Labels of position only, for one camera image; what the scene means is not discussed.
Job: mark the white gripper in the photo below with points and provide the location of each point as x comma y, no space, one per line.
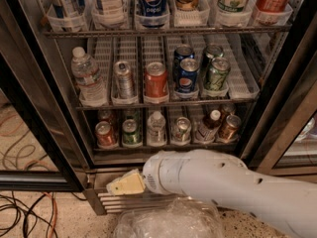
156,173

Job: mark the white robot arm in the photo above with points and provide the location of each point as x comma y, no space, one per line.
294,226

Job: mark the steel fridge bottom grille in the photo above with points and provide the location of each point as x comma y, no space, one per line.
125,202

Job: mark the red can shelf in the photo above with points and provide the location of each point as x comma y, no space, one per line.
107,115
105,134

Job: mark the small water bottle bottom shelf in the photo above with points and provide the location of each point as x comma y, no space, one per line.
156,129

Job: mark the red can rear bottom shelf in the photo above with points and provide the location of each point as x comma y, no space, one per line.
107,115

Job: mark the glass fridge door left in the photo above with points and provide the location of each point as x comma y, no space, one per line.
35,76

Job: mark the glass fridge door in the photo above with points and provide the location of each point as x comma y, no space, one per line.
287,105
35,76

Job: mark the silver can middle shelf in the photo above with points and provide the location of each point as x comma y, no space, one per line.
124,79

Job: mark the orange can middle shelf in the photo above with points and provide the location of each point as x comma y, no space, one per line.
156,80

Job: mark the bronze can shelf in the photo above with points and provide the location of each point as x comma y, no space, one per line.
228,109
228,132

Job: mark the blue pepsi can front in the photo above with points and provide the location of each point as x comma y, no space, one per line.
187,75

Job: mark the blue pepsi can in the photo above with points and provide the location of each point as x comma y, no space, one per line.
187,75
181,52

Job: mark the bronze can rear bottom shelf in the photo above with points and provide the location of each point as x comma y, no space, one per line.
228,109

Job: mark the water bottle middle shelf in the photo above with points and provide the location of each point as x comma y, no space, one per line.
89,78

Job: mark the green can middle front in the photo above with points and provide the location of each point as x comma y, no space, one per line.
216,74

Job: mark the blue pepsi can rear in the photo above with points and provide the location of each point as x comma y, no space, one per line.
181,52

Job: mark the green can middle rear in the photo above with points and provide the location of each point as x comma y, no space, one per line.
210,52

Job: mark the glass fridge door right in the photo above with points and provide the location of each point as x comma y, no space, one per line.
287,105

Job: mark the pepsi bottle top shelf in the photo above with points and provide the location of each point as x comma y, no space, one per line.
152,0

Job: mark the blue white bottle top shelf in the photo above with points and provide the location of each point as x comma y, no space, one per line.
66,0

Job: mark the clear plastic bag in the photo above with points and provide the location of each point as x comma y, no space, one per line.
182,218

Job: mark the brown bottle white cap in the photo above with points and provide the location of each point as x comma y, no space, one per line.
208,127

